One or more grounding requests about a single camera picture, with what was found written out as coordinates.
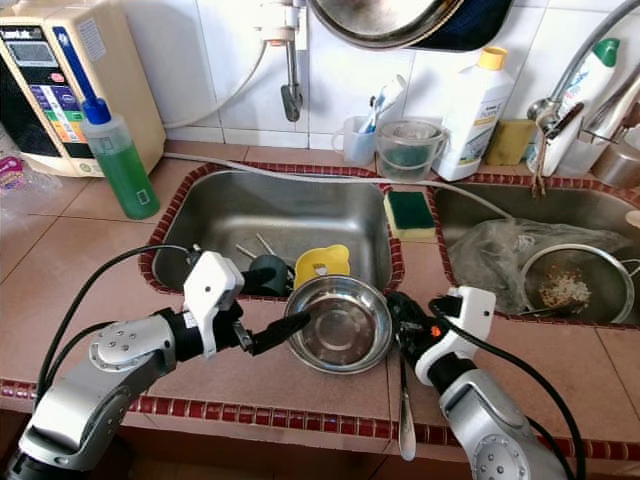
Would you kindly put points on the clear jar white lid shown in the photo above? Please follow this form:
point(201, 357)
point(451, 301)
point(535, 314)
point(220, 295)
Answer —
point(12, 172)

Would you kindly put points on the chrome wall tap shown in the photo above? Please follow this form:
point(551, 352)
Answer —
point(293, 100)

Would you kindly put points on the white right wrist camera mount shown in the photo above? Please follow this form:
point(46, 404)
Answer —
point(470, 315)

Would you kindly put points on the small steel cup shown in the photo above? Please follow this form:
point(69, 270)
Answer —
point(620, 165)

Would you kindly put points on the white toothbrush cup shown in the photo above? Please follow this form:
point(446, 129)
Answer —
point(352, 148)

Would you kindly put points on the green dish soap bottle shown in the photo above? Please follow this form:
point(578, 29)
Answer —
point(125, 180)

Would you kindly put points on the steel sink basin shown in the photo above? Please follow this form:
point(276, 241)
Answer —
point(490, 205)
point(270, 210)

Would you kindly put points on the clear plastic scrubber container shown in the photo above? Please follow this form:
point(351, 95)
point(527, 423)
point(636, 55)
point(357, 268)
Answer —
point(410, 155)

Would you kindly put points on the round steel bowl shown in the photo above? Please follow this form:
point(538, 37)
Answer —
point(345, 330)

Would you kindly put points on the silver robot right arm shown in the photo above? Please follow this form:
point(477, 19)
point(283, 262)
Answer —
point(500, 430)

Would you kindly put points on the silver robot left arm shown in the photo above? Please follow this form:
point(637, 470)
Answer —
point(110, 390)

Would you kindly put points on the white wall water valve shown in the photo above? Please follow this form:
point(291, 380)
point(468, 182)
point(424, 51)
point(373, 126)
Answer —
point(278, 20)

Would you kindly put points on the white detergent bottle yellow cap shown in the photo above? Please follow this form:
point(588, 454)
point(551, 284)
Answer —
point(470, 115)

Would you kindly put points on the white blue toothbrush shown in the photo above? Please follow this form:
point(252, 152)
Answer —
point(385, 100)

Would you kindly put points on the cream water ionizer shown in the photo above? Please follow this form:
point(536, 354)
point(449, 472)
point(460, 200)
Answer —
point(120, 80)

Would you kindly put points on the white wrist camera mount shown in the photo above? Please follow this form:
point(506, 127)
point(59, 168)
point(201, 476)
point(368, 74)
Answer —
point(470, 315)
point(210, 295)

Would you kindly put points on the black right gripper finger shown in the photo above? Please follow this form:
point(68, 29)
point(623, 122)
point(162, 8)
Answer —
point(397, 325)
point(408, 307)

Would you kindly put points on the round steel strainer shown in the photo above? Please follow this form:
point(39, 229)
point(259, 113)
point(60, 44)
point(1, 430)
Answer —
point(565, 290)

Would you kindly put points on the white bottle green cap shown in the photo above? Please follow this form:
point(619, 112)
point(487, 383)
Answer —
point(595, 80)

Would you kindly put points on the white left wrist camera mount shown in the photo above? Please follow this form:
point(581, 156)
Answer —
point(210, 295)

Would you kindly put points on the plain yellow sponge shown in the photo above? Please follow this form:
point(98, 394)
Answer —
point(510, 142)

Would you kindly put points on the hanging steel pan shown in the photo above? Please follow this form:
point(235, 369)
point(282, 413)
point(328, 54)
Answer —
point(390, 20)

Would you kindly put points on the wooden spatula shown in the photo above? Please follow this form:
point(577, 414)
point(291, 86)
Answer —
point(632, 218)

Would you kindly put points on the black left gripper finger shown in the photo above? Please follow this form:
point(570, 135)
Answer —
point(280, 333)

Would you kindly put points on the green yellow sponge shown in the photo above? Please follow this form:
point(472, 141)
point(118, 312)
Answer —
point(410, 212)

